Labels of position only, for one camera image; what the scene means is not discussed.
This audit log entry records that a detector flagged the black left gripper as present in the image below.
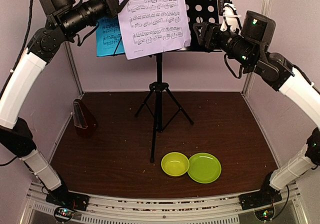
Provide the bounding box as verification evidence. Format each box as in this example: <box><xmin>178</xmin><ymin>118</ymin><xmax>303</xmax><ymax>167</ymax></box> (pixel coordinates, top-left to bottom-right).
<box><xmin>59</xmin><ymin>0</ymin><xmax>135</xmax><ymax>36</ymax></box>

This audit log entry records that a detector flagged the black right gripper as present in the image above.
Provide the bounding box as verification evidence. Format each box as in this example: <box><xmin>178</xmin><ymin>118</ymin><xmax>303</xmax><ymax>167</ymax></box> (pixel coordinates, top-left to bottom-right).
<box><xmin>193</xmin><ymin>20</ymin><xmax>257</xmax><ymax>68</ymax></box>

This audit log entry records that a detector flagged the blue sheet music page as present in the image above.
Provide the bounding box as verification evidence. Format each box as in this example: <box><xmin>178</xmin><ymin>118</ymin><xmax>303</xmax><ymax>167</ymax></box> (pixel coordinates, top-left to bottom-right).
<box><xmin>95</xmin><ymin>17</ymin><xmax>125</xmax><ymax>57</ymax></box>

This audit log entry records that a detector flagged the white sheet music page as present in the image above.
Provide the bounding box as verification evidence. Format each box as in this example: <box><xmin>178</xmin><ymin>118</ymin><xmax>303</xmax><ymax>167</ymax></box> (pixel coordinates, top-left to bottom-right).
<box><xmin>118</xmin><ymin>0</ymin><xmax>191</xmax><ymax>60</ymax></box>

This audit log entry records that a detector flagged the black perforated music stand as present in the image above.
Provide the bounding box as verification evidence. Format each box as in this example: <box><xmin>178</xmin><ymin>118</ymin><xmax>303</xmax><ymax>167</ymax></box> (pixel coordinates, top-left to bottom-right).
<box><xmin>112</xmin><ymin>0</ymin><xmax>225</xmax><ymax>164</ymax></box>

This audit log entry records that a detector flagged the brown wooden metronome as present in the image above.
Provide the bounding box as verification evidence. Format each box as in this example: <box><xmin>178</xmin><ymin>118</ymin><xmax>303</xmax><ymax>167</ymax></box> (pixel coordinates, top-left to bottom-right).
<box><xmin>72</xmin><ymin>98</ymin><xmax>98</xmax><ymax>138</ymax></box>

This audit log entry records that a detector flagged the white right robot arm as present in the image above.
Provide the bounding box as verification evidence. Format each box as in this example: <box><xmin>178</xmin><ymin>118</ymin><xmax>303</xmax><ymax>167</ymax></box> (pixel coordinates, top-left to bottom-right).
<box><xmin>193</xmin><ymin>10</ymin><xmax>320</xmax><ymax>205</ymax></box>

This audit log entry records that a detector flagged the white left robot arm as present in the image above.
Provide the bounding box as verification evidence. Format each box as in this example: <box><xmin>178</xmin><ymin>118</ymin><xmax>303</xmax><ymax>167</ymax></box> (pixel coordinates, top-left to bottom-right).
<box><xmin>0</xmin><ymin>0</ymin><xmax>129</xmax><ymax>206</ymax></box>

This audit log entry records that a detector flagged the lime green bowl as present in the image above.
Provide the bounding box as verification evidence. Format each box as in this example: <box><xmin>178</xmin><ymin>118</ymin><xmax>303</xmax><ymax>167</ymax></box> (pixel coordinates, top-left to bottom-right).
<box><xmin>160</xmin><ymin>152</ymin><xmax>190</xmax><ymax>178</ymax></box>

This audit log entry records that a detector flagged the lime green plate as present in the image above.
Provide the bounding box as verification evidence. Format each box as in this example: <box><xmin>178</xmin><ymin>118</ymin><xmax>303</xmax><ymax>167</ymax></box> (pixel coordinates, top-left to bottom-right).
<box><xmin>187</xmin><ymin>152</ymin><xmax>222</xmax><ymax>184</ymax></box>

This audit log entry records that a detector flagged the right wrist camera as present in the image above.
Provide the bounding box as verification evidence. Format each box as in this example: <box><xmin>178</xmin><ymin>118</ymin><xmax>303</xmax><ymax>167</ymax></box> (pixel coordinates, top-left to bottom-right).
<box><xmin>217</xmin><ymin>0</ymin><xmax>242</xmax><ymax>34</ymax></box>

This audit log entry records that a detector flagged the right aluminium frame post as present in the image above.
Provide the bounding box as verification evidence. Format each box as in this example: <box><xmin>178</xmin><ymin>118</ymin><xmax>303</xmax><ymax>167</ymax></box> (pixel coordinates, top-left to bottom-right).
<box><xmin>243</xmin><ymin>0</ymin><xmax>273</xmax><ymax>96</ymax></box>

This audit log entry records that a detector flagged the aluminium frame post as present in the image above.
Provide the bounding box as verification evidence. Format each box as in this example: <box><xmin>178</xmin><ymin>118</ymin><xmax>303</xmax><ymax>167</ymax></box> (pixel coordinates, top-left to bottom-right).
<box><xmin>51</xmin><ymin>0</ymin><xmax>85</xmax><ymax>96</ymax></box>
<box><xmin>243</xmin><ymin>0</ymin><xmax>273</xmax><ymax>96</ymax></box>

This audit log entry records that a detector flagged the left aluminium frame post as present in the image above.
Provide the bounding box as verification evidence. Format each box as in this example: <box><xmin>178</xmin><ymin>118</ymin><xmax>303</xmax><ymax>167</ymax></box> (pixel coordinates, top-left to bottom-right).
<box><xmin>51</xmin><ymin>0</ymin><xmax>85</xmax><ymax>96</ymax></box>

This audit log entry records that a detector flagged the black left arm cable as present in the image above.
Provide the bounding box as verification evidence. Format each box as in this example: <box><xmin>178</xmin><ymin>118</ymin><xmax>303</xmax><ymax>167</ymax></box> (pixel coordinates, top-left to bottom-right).
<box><xmin>0</xmin><ymin>0</ymin><xmax>38</xmax><ymax>97</ymax></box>

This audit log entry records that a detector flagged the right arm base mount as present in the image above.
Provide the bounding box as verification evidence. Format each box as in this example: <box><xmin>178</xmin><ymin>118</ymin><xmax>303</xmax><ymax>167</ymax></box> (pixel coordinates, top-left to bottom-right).
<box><xmin>239</xmin><ymin>191</ymin><xmax>283</xmax><ymax>222</ymax></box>

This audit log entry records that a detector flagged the aluminium front rail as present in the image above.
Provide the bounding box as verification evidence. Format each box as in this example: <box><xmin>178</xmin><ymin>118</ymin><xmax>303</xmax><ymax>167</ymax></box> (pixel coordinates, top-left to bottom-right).
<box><xmin>20</xmin><ymin>184</ymin><xmax>308</xmax><ymax>224</ymax></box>

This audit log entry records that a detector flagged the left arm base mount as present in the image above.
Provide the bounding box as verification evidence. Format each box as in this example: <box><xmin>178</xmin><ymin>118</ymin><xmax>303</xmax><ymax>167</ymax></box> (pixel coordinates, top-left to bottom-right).
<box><xmin>45</xmin><ymin>192</ymin><xmax>90</xmax><ymax>223</ymax></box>

